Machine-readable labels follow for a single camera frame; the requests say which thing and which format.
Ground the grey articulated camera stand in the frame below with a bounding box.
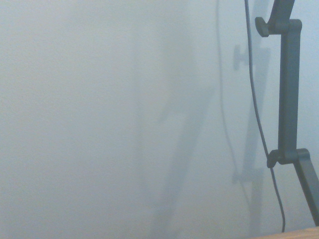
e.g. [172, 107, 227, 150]
[254, 0, 319, 227]

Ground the thin grey cable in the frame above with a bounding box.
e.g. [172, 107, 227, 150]
[244, 0, 286, 233]

